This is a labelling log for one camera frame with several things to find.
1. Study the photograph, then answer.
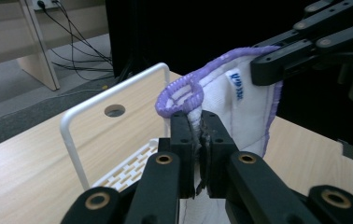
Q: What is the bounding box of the white metal rack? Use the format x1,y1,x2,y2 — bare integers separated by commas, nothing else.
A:
59,62,173,193

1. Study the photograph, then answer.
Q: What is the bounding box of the white cloth with purple edge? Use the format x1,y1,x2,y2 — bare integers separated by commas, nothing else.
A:
154,45,284,224

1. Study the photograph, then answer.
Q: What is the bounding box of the dark tape strip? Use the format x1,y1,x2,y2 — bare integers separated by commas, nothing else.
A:
337,138,353,161

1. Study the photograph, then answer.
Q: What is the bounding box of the black cable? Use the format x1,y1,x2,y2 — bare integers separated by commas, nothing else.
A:
51,0,114,64
36,0,115,82

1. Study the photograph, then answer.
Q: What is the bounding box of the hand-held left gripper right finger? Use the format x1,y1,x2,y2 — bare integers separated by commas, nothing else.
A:
201,110,240,200

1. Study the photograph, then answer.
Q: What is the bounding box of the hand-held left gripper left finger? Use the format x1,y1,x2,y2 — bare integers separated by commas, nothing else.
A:
158,110,197,200

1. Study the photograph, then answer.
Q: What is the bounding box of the white power socket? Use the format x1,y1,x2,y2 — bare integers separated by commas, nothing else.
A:
31,0,63,10

